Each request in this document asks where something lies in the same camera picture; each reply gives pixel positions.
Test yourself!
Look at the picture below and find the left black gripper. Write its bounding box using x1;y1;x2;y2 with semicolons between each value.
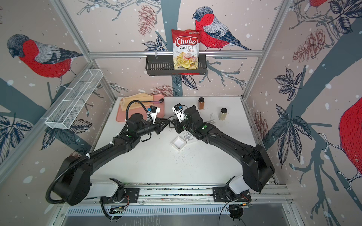
136;117;171;138

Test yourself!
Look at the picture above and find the white gift box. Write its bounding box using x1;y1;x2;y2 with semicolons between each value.
184;132;198;144

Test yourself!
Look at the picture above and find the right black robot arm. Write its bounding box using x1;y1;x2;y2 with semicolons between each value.
172;104;275;194

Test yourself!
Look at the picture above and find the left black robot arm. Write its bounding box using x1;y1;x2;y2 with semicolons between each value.
45;105;171;206

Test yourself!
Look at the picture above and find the iridescent black spoon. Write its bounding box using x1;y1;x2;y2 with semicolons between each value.
146;98;164;104

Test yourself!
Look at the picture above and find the orange spice jar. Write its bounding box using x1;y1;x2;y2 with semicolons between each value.
198;97;205;110

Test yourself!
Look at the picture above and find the beige cloth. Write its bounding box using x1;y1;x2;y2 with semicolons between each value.
120;93;154;111

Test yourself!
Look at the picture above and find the pink tray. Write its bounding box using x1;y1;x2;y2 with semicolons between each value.
116;94;165;122

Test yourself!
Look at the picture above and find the pale spice jar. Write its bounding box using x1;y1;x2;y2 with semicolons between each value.
219;107;228;121

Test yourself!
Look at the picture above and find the Chuba cassava chips bag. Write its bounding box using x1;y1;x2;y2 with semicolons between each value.
171;29;201;71

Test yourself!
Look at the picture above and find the white mesh shelf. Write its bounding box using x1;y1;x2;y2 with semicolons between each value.
45;69;103;129

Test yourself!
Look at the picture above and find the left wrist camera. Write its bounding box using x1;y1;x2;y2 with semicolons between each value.
147;105;161;124

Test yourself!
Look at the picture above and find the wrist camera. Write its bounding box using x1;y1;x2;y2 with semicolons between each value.
173;104;185;122
147;105;161;124

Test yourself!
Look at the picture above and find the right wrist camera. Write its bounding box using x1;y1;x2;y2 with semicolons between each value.
173;104;185;122

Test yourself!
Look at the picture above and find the black wire basket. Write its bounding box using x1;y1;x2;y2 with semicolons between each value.
145;54;207;76

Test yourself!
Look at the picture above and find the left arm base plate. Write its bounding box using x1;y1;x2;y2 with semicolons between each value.
101;188;140;204

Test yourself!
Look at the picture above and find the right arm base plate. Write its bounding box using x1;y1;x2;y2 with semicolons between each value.
212;186;251;202

